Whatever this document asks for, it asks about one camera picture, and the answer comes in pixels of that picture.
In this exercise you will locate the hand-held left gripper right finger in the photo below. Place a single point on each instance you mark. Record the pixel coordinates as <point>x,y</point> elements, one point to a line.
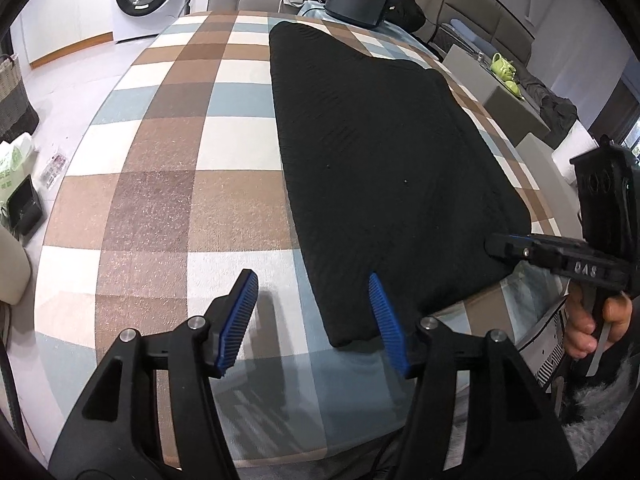
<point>387,325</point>

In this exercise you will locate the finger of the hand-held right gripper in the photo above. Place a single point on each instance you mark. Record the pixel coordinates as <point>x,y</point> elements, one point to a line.
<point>505,247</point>

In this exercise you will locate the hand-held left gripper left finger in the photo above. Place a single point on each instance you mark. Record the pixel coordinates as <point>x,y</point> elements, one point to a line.
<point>235,320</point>

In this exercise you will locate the black knit sweater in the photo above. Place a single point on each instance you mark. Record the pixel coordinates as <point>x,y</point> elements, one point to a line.
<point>375,160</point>

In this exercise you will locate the person's right hand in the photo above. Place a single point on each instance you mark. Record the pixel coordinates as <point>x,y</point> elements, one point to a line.
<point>580,330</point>

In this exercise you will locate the dark grey cloth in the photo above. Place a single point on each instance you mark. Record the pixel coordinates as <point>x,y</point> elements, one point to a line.
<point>552,110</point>

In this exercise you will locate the checkered tablecloth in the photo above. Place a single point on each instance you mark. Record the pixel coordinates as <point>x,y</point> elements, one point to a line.
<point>165,185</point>

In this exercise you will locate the grey side table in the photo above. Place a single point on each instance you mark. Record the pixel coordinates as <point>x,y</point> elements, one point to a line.
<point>480,95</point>

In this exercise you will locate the green cup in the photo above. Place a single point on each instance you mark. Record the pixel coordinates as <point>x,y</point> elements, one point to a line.
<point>512,88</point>

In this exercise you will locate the green teapot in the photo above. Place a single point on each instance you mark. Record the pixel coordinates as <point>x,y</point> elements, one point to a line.
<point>502,66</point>

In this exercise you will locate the grey fluffy rug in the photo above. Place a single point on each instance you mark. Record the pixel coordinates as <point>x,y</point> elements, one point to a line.
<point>600,410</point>

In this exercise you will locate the white bin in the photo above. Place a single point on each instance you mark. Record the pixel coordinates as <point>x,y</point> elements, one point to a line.
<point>12,270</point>

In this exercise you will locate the small clear packet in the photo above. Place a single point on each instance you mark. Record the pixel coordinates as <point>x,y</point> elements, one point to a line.
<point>54,167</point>

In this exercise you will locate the black box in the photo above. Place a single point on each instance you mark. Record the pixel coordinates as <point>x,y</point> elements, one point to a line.
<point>25,205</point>

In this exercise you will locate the white green plastic bag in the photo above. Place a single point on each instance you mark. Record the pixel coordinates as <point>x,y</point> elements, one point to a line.
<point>15,160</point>

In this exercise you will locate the light blue cloth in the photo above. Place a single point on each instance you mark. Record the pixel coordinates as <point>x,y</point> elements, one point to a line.
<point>312,10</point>

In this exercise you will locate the woven laundry basket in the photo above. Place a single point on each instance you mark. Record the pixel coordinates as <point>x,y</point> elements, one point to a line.
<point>12,95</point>

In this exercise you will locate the white washing machine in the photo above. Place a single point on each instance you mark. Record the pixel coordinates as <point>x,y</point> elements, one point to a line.
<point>150,0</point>

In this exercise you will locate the white floor cabinet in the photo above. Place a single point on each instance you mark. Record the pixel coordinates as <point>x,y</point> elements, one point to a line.
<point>65,15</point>

